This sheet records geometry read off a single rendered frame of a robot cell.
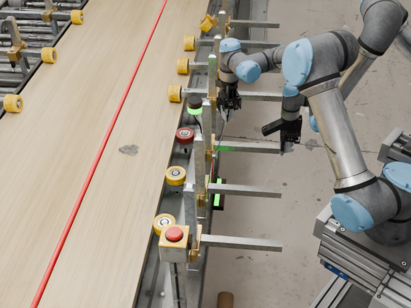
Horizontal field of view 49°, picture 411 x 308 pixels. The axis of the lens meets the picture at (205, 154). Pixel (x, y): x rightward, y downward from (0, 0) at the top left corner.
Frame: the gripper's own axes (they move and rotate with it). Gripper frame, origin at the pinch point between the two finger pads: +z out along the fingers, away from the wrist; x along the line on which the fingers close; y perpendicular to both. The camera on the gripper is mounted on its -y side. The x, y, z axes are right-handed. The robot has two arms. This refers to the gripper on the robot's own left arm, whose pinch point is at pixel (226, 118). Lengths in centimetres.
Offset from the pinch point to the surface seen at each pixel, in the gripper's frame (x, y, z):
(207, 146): -8.6, 1.5, 12.0
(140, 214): -41, 33, 11
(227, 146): 0.6, 0.3, 15.0
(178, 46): -4, -85, 10
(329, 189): 82, -39, 100
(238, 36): 78, -227, 81
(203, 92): -3.2, -27.7, 4.3
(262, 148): 14.7, 5.5, 15.2
